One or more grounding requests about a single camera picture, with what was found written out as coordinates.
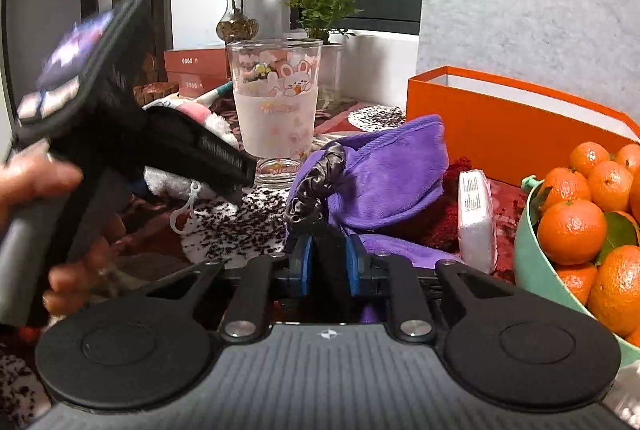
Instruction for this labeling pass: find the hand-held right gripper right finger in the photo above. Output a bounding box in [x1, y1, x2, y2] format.
[346, 234, 516, 343]

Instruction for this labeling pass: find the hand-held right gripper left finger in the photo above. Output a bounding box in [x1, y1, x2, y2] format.
[145, 234, 315, 343]

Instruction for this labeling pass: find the black scrunchie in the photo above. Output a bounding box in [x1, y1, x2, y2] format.
[284, 143, 353, 316]

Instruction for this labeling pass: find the purple plush cloth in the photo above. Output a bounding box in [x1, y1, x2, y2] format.
[285, 114, 471, 271]

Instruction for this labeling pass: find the pink tissue packet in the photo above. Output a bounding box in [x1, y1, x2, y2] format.
[457, 169, 498, 273]

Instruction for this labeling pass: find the orange box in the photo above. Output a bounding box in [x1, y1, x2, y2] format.
[406, 65, 640, 188]

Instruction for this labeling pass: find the person's left hand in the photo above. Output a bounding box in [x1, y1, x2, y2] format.
[0, 153, 128, 317]

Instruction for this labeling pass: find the brown wooden ornament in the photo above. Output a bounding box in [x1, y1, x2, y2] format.
[134, 82, 180, 107]

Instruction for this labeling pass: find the patterned fleece blanket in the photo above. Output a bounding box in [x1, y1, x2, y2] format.
[0, 95, 523, 430]

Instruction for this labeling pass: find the dark red plush bear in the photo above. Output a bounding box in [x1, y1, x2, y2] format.
[417, 155, 473, 253]

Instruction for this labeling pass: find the cream package with striped edge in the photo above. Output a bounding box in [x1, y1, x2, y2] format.
[197, 80, 235, 106]

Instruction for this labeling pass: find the rabbit print glass cup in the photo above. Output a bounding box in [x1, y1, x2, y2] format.
[226, 38, 325, 188]

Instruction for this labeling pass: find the green bowl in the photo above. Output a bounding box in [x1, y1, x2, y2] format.
[514, 175, 640, 363]

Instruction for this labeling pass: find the pile of tangerines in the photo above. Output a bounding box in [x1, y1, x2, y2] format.
[530, 141, 640, 346]

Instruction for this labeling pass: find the green plant in clear pot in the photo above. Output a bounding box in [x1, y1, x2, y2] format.
[286, 0, 363, 104]

